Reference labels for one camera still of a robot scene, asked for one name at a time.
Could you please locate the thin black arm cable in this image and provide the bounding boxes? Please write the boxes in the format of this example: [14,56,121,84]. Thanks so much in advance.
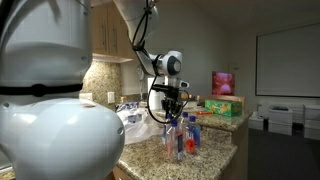
[131,0,191,125]

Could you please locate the white wall outlet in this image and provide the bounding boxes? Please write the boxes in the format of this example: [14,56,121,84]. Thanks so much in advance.
[107,91,116,104]

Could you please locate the pink flower picture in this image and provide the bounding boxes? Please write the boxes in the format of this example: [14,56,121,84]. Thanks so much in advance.
[211,70,236,97]

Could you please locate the white switch plate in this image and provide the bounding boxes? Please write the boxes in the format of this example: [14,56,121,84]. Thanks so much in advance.
[79,92,94,102]

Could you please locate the white cardboard box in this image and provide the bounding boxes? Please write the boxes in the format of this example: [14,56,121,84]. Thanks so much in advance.
[303,103,320,141]
[248,111,266,131]

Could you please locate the black strap on arm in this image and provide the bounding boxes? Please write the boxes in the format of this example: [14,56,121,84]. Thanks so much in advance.
[0,82,84,98]

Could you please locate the white projector screen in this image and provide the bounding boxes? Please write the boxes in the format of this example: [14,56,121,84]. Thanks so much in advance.
[255,23,320,99]

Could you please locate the white bowl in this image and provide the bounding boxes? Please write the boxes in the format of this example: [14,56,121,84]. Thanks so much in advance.
[183,100,198,110]

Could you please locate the white printer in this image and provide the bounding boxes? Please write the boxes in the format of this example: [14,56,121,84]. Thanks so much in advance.
[268,105,294,136]

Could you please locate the wooden wall cabinets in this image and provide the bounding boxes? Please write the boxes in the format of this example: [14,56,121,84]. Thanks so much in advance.
[89,2,138,64]

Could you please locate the orange tool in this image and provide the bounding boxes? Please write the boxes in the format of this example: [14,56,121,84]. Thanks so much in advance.
[195,110,214,117]

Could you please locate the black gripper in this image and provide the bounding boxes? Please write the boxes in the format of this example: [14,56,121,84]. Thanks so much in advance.
[151,83,183,118]

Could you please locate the wrapped water bottle pack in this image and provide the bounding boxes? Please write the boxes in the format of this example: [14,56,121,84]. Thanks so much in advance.
[116,101,141,113]

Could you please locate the clear plastic bag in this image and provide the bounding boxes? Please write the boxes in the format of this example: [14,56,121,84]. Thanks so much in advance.
[114,103,164,145]

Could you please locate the wooden counter cabinet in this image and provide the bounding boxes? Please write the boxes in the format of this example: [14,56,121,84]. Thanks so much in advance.
[111,164,134,180]

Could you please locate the green tissue box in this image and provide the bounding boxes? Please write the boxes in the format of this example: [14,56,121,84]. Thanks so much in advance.
[204,98,243,118]

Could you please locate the gray wrist camera box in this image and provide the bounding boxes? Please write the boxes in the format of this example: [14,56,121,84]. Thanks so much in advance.
[176,79,191,90]

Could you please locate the white paper towel roll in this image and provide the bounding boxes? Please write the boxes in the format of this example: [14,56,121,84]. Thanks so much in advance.
[147,76,166,112]

